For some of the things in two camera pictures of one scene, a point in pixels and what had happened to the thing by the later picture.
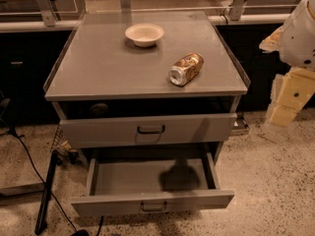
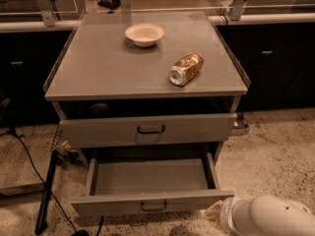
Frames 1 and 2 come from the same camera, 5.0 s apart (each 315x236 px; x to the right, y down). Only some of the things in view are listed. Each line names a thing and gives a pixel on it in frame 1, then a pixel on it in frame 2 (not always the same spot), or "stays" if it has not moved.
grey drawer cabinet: (154, 81) stays
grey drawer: (140, 183) stays
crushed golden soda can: (185, 69) stays
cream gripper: (297, 39) → (225, 212)
